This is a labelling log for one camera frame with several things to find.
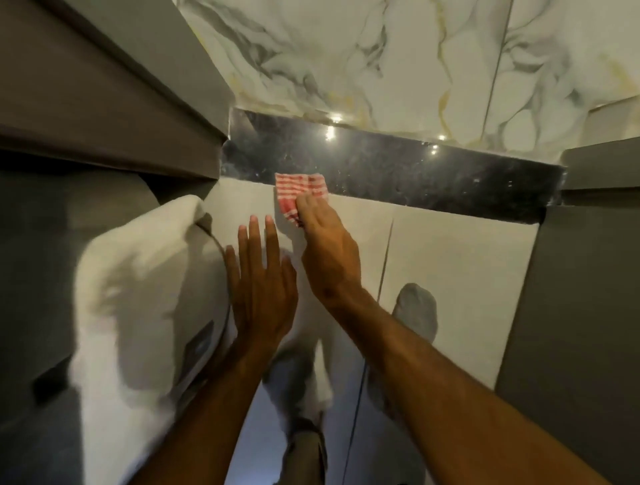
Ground person's right forearm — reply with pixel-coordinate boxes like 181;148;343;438
320;284;612;485

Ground person's foot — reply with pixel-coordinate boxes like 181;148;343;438
366;283;439;418
262;339;335;436

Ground person's right hand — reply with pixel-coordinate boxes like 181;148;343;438
295;192;364;303

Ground white rounded plastic bin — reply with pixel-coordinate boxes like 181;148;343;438
167;215;236;415

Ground person's left hand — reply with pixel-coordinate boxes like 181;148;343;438
223;215;299;353

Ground white towel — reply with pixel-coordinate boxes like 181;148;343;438
69;194;232;485

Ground person's left foot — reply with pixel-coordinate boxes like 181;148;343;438
262;339;335;436

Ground person's left forearm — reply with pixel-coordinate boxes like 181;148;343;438
129;337;282;485

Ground grey door panel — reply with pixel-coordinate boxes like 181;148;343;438
494;136;640;485

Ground brown wooden door frame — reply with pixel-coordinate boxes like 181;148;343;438
0;0;237;182

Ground black granite ledge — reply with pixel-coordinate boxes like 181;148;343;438
220;107;567;225

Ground person's khaki trouser leg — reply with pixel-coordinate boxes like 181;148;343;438
277;419;329;485

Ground person's right foot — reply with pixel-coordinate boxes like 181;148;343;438
366;283;439;418

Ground red white striped cloth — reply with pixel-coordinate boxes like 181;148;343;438
274;172;330;228

